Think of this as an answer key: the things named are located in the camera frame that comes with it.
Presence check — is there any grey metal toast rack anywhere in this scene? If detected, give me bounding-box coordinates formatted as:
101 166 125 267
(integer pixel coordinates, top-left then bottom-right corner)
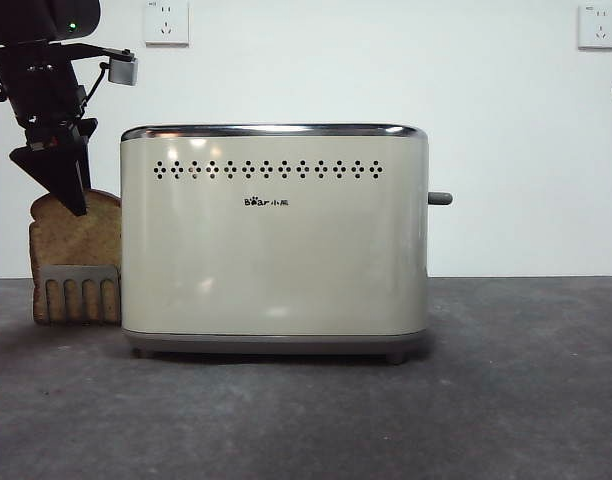
39 264 124 327

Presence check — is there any brown bread slice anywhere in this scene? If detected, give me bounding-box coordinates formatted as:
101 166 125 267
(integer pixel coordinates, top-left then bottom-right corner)
29 189 123 326

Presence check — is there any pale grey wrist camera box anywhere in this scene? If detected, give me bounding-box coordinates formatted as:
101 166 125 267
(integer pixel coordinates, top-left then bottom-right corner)
107 53 139 87

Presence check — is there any cream two-slot toaster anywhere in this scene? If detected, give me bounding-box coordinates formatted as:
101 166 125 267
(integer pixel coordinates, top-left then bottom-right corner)
120 123 430 365

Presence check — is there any white wall socket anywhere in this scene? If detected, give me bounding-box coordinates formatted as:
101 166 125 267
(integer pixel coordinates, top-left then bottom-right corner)
144 0 191 49
577 4 612 51

